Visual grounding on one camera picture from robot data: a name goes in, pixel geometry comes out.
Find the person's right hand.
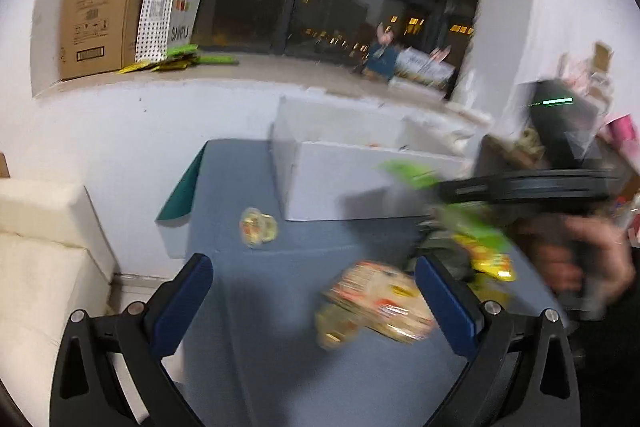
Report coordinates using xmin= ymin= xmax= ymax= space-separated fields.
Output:
xmin=520 ymin=211 xmax=638 ymax=308

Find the teal panel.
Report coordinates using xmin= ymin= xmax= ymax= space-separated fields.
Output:
xmin=156 ymin=146 xmax=207 ymax=223

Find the brown cardboard box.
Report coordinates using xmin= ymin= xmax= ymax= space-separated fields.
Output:
xmin=60 ymin=0 xmax=156 ymax=82

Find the orange and beige snack packet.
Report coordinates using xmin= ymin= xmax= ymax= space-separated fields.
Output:
xmin=315 ymin=261 xmax=437 ymax=350

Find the white cardboard box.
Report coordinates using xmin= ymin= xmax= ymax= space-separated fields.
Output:
xmin=270 ymin=97 xmax=481 ymax=223

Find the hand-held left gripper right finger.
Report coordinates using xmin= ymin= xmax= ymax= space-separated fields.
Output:
xmin=415 ymin=255 xmax=581 ymax=427

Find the white dotted shopping bag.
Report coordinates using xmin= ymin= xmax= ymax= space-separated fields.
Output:
xmin=135 ymin=0 xmax=213 ymax=62

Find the clear jelly cup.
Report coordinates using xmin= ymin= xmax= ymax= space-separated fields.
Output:
xmin=240 ymin=207 xmax=278 ymax=249

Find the cluttered shelf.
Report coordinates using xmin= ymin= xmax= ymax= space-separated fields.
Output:
xmin=555 ymin=42 xmax=640 ymax=233

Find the pile of green packets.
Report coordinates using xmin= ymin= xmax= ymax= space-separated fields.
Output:
xmin=117 ymin=43 xmax=240 ymax=74

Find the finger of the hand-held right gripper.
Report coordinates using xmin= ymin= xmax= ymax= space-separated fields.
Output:
xmin=417 ymin=227 xmax=476 ymax=283
xmin=437 ymin=177 xmax=503 ymax=204

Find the white sofa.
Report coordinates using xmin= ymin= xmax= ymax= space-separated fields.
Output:
xmin=0 ymin=179 xmax=118 ymax=408

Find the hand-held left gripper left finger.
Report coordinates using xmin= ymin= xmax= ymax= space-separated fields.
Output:
xmin=50 ymin=253 xmax=215 ymax=427

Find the green and yellow snack packet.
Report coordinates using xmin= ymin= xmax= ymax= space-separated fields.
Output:
xmin=380 ymin=159 xmax=516 ymax=283

